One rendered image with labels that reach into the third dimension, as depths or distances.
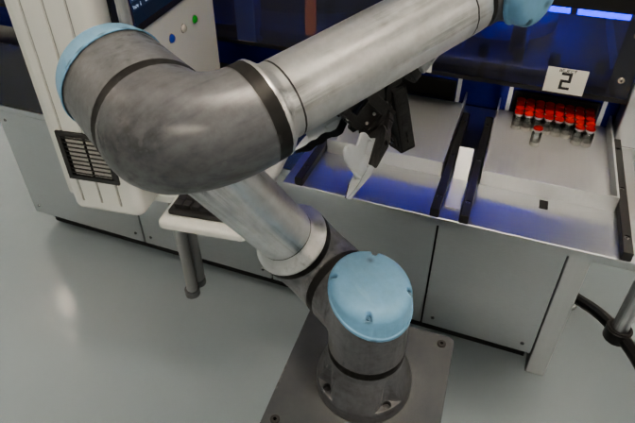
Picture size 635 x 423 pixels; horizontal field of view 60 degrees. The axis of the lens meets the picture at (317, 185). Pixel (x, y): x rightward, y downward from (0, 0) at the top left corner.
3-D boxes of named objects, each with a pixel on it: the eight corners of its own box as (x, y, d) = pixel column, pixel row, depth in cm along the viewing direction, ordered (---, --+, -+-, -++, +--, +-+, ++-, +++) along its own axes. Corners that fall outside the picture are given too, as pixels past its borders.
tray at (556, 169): (497, 109, 140) (499, 97, 138) (607, 128, 133) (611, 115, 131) (478, 183, 115) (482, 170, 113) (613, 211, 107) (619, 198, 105)
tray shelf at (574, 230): (351, 91, 152) (351, 85, 151) (626, 139, 132) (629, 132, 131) (282, 188, 117) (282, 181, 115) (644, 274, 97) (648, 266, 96)
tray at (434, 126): (369, 88, 150) (369, 76, 148) (465, 104, 142) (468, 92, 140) (326, 152, 124) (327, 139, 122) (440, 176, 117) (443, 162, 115)
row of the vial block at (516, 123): (510, 125, 133) (515, 109, 131) (590, 139, 128) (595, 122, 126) (509, 129, 132) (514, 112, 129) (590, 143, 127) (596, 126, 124)
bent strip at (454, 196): (455, 168, 119) (459, 145, 116) (470, 171, 118) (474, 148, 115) (444, 207, 109) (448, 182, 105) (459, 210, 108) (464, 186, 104)
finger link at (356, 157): (325, 184, 71) (339, 123, 74) (351, 202, 75) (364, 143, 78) (344, 182, 69) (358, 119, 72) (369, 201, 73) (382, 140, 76)
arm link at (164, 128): (120, 163, 37) (575, -77, 54) (70, 100, 44) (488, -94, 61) (177, 270, 44) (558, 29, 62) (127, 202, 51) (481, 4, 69)
